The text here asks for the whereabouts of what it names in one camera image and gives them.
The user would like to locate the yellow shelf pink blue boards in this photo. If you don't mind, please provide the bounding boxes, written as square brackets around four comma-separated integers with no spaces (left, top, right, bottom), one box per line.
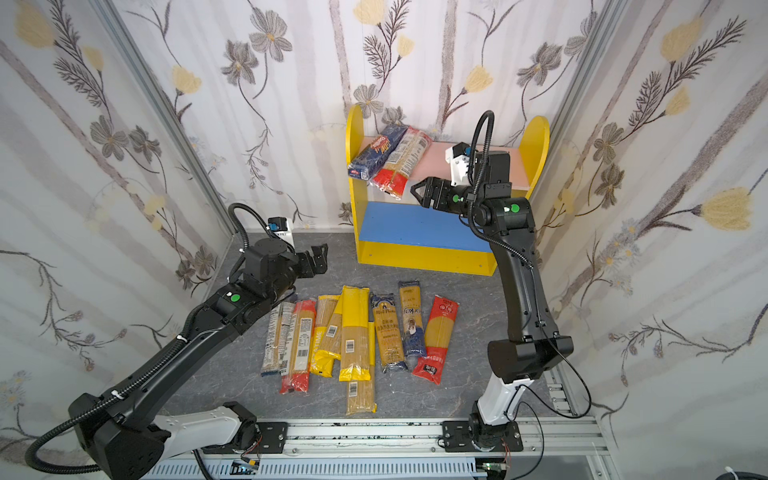
[348,116,550,276]

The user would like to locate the red yellow spaghetti bag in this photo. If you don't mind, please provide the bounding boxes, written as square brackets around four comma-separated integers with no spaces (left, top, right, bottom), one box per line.
[413,295,459,385]

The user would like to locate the brown blue spaghetti bag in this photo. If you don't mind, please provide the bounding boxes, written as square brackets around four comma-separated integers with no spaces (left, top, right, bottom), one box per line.
[371,294,407,373]

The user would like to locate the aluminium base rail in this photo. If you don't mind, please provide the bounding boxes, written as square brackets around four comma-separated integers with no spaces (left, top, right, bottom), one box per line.
[146,371,621,479]

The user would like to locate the blue gold spaghetti bag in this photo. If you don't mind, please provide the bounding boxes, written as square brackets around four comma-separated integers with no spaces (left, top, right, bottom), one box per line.
[398,280,426,371]

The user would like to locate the large yellow spaghetti bag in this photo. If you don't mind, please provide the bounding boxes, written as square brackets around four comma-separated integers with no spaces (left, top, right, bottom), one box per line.
[339,286,370,382]

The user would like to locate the clear white spaghetti bag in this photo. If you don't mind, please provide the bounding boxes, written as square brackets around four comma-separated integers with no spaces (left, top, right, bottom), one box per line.
[260,301,295,377]

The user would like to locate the red labelled spaghetti bag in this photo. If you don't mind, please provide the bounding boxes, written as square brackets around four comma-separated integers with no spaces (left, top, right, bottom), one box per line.
[370,127,433,200]

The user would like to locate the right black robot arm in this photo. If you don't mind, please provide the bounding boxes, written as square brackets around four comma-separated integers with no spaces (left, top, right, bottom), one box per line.
[411,110,574,452]

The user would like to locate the yellow spaghetti bag small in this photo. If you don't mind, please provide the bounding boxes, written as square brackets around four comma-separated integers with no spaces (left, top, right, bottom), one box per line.
[310,295,343,378]

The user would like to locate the dark blue Barilla spaghetti bag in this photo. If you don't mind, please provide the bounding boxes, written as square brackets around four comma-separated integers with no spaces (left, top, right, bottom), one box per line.
[347,124,408,181]

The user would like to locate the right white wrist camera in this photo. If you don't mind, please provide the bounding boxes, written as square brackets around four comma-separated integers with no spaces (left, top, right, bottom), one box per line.
[445,142,475,186]

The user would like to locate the white cable duct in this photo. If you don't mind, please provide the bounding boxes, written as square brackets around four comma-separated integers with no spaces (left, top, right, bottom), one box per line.
[140,458,488,480]

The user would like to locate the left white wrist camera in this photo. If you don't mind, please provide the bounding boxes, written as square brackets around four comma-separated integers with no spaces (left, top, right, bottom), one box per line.
[267,217,295,247]

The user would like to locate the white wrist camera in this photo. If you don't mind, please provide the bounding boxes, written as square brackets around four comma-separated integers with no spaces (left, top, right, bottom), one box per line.
[445,142,475,186]
[267,217,295,247]

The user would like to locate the brown spaghetti pack bottom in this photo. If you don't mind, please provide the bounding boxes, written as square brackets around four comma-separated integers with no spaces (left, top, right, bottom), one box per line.
[346,372,377,415]

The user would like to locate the red clear spaghetti bag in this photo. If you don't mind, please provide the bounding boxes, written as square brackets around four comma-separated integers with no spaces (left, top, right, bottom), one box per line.
[280,299,317,394]

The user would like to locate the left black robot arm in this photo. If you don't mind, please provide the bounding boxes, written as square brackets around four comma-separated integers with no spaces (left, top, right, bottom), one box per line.
[25,203,328,479]

